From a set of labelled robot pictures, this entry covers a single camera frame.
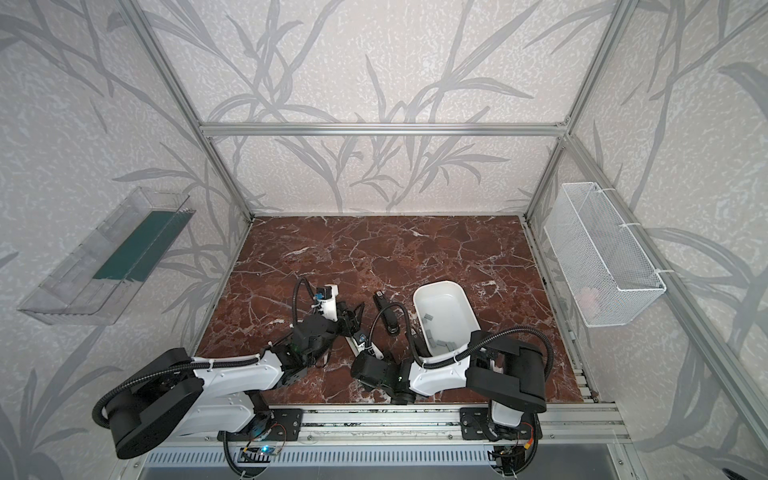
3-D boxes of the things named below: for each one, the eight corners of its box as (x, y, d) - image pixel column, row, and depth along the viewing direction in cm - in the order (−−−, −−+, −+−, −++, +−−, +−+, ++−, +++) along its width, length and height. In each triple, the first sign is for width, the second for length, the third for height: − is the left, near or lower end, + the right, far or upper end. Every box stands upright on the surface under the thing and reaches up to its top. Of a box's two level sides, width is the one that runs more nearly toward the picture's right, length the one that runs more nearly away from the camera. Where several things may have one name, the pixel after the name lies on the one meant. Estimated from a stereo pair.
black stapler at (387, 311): (391, 336, 90) (390, 331, 87) (372, 299, 98) (371, 292, 95) (403, 330, 91) (403, 325, 88) (384, 294, 100) (383, 287, 96)
